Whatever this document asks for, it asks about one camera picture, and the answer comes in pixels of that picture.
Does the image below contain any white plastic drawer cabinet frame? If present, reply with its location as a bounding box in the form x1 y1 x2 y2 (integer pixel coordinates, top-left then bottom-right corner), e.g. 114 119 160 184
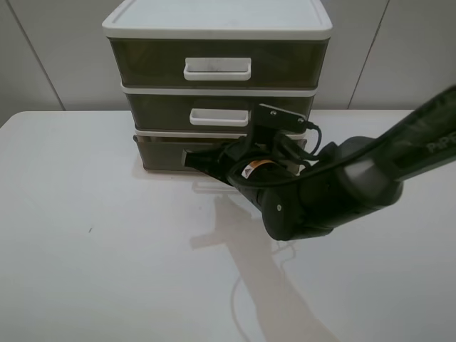
102 1 333 135

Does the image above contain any dark translucent top drawer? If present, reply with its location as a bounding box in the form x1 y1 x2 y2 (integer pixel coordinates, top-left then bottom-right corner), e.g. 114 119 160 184
110 38 328 90

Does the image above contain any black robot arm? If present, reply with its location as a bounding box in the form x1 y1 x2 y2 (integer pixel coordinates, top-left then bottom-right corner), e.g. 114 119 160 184
182 88 455 241

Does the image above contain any dark translucent bottom drawer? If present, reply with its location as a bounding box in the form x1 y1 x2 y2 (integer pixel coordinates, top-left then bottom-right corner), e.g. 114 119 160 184
133 134 308 175

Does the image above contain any dark translucent drawer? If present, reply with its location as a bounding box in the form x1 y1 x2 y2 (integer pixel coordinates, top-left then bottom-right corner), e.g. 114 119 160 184
133 134 308 175
126 94 314 133
110 38 328 90

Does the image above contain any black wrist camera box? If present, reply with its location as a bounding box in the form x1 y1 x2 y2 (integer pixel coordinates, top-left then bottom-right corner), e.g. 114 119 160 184
247 103 307 145

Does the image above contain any dark translucent middle drawer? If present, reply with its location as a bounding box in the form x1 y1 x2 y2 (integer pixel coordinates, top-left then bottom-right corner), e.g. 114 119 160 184
126 94 314 133

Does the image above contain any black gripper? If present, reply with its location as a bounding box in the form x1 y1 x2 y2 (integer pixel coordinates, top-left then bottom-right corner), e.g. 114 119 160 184
183 139 301 215

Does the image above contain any black cable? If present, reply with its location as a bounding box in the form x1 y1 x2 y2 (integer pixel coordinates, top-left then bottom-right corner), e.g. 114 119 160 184
227 122 323 188

